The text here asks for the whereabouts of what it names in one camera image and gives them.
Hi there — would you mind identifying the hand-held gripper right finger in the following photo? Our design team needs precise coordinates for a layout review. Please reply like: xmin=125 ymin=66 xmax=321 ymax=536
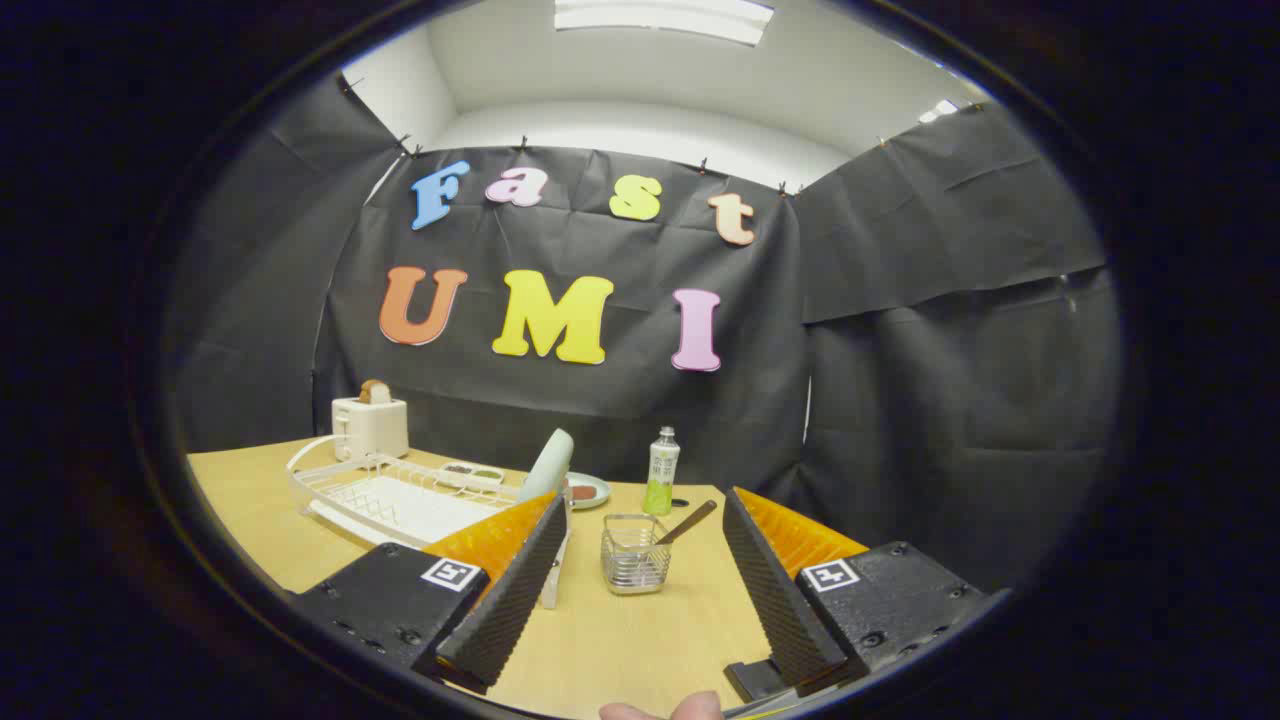
xmin=720 ymin=487 xmax=989 ymax=706

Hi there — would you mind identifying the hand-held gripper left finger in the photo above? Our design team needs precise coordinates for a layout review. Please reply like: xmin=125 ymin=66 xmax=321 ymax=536
xmin=288 ymin=490 xmax=571 ymax=696

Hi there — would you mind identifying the brown-handled spoon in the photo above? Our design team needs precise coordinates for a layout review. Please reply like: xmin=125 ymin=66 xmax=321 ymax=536
xmin=655 ymin=500 xmax=719 ymax=547

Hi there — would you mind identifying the clear wire basket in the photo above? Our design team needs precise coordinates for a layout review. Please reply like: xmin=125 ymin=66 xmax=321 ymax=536
xmin=601 ymin=514 xmax=673 ymax=596

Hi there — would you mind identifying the white wire dish rack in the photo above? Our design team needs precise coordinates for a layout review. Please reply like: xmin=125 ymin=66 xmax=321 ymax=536
xmin=286 ymin=435 xmax=573 ymax=611

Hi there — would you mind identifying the pale green plate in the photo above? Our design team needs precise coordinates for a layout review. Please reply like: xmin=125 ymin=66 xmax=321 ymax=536
xmin=516 ymin=428 xmax=576 ymax=504

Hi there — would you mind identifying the white divided seed dish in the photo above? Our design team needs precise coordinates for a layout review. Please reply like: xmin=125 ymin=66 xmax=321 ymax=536
xmin=437 ymin=461 xmax=506 ymax=489

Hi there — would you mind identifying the pale green patty dish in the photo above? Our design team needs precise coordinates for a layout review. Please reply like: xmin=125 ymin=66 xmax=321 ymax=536
xmin=562 ymin=471 xmax=612 ymax=511

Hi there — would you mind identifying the green tea bottle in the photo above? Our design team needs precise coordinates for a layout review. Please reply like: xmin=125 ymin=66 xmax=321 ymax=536
xmin=642 ymin=426 xmax=682 ymax=517

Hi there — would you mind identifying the white toaster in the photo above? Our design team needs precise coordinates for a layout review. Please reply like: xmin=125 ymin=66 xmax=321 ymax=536
xmin=332 ymin=395 xmax=410 ymax=463

